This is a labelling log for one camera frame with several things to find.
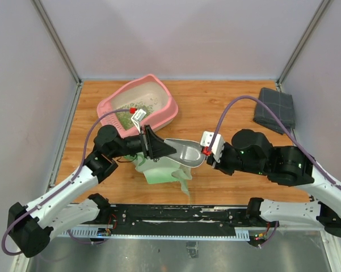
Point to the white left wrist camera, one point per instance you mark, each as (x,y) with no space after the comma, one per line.
(137,116)

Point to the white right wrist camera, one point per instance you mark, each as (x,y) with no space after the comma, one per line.
(212,145)

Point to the folded dark grey cloth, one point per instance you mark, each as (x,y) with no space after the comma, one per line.
(281,104)

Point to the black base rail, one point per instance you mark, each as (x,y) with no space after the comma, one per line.
(178,217)

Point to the grey slotted cable duct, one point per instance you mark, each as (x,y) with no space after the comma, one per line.
(158,233)

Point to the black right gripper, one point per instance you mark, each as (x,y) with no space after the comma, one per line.
(220,166)

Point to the green cat litter bag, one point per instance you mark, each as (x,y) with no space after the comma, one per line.
(163,170)

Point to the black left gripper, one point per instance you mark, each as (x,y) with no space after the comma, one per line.
(157,147)

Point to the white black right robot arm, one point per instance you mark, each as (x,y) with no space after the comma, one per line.
(251,152)

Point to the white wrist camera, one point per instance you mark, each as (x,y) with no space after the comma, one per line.
(212,145)
(137,116)

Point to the grey metal scoop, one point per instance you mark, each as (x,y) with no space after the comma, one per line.
(188,153)

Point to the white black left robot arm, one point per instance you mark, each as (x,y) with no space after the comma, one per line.
(31,226)

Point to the pink litter box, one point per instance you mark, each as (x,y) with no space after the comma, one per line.
(147,93)

